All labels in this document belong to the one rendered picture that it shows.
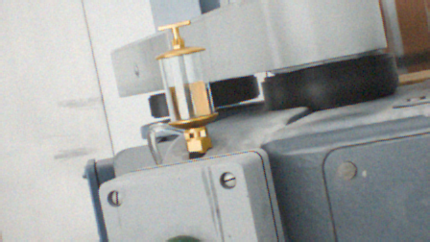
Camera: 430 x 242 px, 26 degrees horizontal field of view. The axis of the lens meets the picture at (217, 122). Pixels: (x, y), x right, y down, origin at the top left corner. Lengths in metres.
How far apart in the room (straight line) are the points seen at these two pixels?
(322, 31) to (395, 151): 0.14
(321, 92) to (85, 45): 5.70
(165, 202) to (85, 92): 5.84
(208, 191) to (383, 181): 0.09
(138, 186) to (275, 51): 0.18
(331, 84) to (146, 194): 0.18
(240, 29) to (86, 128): 5.68
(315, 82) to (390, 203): 0.14
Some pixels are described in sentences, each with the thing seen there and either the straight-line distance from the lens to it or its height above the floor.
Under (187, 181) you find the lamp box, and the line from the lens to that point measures 0.43.
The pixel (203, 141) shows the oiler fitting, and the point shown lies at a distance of 0.51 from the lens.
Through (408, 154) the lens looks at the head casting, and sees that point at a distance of 0.46.
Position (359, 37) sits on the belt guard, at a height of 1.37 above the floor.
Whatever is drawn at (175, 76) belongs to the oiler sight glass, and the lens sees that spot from 0.50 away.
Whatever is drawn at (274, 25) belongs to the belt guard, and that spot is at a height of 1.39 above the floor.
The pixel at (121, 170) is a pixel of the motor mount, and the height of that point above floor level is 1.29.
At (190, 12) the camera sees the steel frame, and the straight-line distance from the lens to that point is 5.48.
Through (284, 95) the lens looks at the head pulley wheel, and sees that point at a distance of 0.58.
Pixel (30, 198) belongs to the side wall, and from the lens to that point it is 6.58.
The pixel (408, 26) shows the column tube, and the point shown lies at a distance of 0.95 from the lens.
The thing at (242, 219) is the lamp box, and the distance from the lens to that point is 0.43.
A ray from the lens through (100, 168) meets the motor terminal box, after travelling 0.94.
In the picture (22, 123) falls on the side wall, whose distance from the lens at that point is 6.52.
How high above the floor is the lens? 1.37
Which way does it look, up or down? 3 degrees down
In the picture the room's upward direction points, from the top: 11 degrees counter-clockwise
